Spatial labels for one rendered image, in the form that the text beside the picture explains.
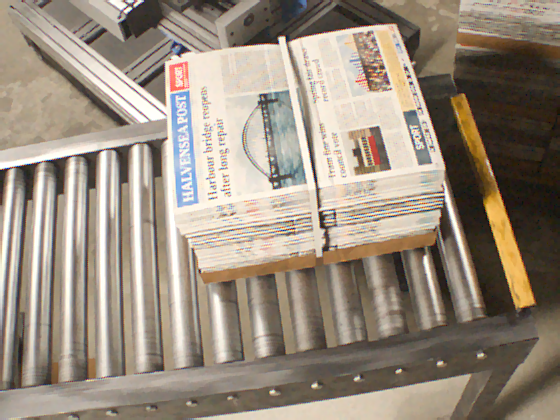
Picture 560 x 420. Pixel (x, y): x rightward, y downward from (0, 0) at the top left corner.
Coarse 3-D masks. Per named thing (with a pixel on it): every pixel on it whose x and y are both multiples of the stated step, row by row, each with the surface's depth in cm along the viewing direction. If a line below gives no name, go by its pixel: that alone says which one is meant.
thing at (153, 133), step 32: (448, 96) 128; (128, 128) 131; (160, 128) 130; (448, 128) 137; (0, 160) 131; (32, 160) 130; (64, 160) 130; (160, 160) 134; (0, 192) 136; (32, 192) 137
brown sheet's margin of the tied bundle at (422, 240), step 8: (432, 232) 107; (392, 240) 107; (400, 240) 107; (408, 240) 108; (416, 240) 108; (424, 240) 109; (432, 240) 109; (344, 248) 107; (352, 248) 107; (360, 248) 108; (368, 248) 108; (376, 248) 109; (384, 248) 109; (392, 248) 109; (400, 248) 110; (408, 248) 110; (344, 256) 109; (352, 256) 110; (360, 256) 110; (368, 256) 111
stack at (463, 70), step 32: (480, 0) 146; (512, 0) 143; (544, 0) 141; (480, 32) 155; (512, 32) 152; (544, 32) 149; (480, 64) 163; (512, 64) 160; (544, 64) 157; (480, 96) 173; (512, 96) 169; (544, 96) 166; (480, 128) 184; (512, 128) 180; (544, 128) 177; (448, 160) 200; (544, 160) 187; (512, 192) 204; (544, 192) 203
